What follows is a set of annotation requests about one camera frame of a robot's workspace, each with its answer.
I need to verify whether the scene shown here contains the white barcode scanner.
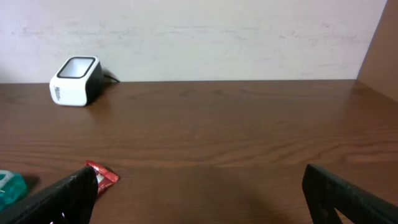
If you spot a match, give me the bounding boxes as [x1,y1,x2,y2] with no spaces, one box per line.
[49,56,104,106]

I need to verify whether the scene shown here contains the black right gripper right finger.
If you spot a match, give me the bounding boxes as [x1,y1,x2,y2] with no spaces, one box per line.
[302,164,397,224]

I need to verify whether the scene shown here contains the teal mouthwash bottle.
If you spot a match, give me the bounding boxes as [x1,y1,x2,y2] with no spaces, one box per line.
[1,170,28,210]

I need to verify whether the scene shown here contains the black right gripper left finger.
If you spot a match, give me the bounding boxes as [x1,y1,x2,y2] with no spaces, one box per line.
[1,166,98,224]

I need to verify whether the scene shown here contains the black scanner cable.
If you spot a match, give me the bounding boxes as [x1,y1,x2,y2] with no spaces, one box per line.
[103,73,121,83]

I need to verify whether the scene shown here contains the red candy bar wrapper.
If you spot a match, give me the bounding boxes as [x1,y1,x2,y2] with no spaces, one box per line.
[86,160,119,196]

